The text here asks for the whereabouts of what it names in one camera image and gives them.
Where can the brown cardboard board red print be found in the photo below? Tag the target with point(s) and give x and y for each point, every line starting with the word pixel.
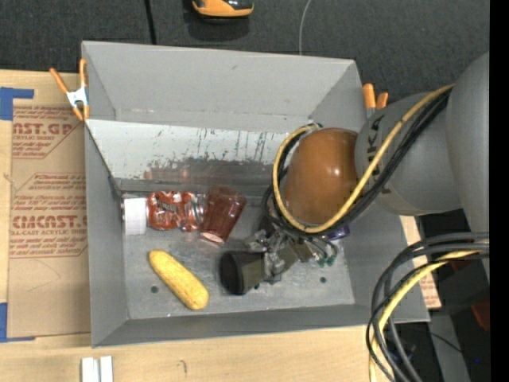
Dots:
pixel 47 253

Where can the clear red plastic cup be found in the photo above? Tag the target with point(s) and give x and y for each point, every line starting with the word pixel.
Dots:
pixel 222 213

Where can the grey metal bin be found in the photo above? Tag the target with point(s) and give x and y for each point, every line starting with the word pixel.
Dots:
pixel 222 94

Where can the black cup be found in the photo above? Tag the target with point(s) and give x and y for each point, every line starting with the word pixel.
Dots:
pixel 238 273

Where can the yellow toy corn cob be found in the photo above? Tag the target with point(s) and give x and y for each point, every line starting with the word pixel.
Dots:
pixel 179 280

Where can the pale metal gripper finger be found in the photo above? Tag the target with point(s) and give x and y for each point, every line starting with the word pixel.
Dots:
pixel 273 268
pixel 262 242

